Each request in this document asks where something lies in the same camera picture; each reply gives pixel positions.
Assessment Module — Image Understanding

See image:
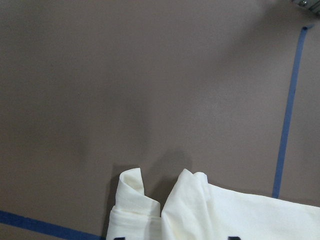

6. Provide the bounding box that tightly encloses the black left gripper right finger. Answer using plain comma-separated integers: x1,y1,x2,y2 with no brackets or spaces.
227,235,241,240

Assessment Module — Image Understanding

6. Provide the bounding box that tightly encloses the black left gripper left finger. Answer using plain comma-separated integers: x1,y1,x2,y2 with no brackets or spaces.
113,236,125,240

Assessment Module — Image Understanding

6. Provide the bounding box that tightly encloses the cream long-sleeve cat shirt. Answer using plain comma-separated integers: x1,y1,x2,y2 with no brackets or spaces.
106,168,320,240

